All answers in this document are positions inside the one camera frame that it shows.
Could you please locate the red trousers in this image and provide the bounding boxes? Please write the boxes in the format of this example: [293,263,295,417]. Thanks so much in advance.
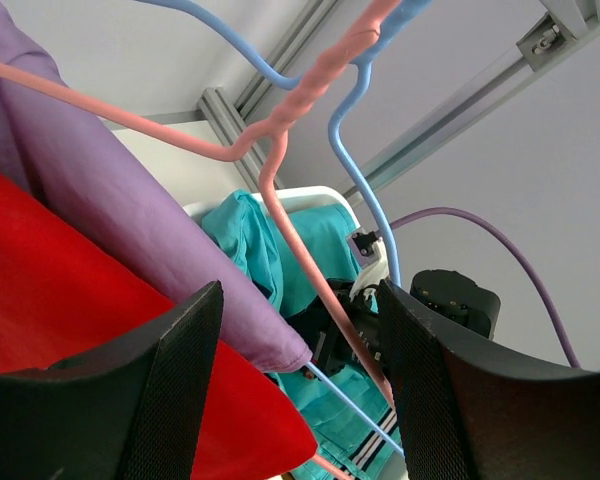
[0,174,317,479]

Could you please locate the teal trousers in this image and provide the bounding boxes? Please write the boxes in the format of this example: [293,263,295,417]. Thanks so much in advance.
[199,189,406,480]

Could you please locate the lilac trousers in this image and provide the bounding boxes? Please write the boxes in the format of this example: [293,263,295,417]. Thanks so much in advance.
[0,0,314,374]

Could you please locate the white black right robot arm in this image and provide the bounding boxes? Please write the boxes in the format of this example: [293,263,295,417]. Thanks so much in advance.
[287,269,501,377]

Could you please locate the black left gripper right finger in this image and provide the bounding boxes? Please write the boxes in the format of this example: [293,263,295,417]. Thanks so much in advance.
[377,282,600,479]

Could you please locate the aluminium right frame post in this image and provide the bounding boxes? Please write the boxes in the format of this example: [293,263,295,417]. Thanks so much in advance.
[200,1,600,196]

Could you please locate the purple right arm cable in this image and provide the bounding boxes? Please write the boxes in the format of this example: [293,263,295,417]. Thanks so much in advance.
[388,207,581,369]

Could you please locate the pink hanger of red trousers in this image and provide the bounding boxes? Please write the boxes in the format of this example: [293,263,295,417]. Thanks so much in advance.
[0,0,401,480]

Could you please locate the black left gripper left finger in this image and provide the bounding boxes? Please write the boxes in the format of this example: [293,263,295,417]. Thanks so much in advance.
[0,282,223,479]

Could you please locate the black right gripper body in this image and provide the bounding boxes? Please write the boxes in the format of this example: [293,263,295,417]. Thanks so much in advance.
[285,277,396,381]

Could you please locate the blue hanger of lilac trousers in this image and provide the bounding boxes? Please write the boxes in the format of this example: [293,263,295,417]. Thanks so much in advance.
[134,0,434,456]

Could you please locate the white plastic basket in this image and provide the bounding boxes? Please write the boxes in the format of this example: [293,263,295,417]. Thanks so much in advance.
[182,185,406,480]

